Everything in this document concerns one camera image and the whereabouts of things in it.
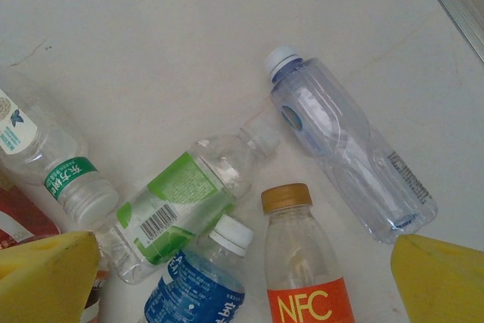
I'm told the brown label drink bottle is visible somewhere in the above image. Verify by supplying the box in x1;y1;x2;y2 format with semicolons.
81;268;111;323

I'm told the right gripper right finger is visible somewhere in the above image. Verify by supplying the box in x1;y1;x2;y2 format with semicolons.
391;234;484;323

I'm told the bluish clear bottle purple label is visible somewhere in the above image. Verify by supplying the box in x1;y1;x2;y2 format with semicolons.
263;45;440;246

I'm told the red tea bottle orange cap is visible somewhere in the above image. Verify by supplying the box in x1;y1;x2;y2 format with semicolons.
0;166;62;250

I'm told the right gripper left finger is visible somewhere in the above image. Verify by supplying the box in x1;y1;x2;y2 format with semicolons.
0;230;101;323

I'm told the clear bottle green label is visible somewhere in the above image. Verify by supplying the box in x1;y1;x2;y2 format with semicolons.
101;116;283;287

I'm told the small bottle green neck band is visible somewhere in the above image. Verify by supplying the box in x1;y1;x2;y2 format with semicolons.
0;69;121;231

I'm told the orange label bottle gold cap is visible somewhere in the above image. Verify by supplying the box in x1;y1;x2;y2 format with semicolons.
260;182;357;323

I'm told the blue label bottle white cap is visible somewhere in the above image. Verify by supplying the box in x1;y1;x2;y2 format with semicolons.
142;213;256;323

